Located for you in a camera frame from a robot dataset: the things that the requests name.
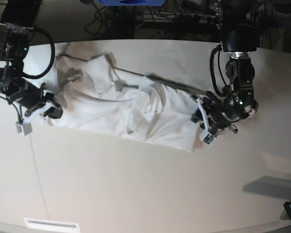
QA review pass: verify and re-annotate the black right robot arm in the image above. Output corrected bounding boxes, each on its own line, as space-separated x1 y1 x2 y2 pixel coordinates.
0 0 63 119

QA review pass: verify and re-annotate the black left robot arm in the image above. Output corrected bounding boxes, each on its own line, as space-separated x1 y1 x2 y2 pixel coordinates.
191 0 259 137

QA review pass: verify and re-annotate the black power strip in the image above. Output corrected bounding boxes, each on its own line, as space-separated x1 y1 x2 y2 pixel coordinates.
142 12 219 24

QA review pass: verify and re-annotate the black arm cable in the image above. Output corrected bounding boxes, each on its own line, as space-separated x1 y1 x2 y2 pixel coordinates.
210 45 230 98
9 27 56 124

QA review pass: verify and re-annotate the white T-shirt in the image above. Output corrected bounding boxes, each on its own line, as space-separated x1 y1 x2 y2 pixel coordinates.
45 55 199 151

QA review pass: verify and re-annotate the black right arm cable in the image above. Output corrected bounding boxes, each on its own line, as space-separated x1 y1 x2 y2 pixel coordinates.
9 27 56 124

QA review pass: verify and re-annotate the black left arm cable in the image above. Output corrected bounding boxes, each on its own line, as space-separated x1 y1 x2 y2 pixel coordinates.
210 45 230 98

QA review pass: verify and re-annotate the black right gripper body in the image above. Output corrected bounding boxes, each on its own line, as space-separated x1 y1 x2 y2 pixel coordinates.
7 81 55 117

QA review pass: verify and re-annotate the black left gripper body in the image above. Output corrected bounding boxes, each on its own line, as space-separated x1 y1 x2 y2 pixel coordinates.
203 91 240 133

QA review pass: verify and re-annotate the white label strip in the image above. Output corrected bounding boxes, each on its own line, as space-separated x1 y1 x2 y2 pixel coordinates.
24 217 80 233

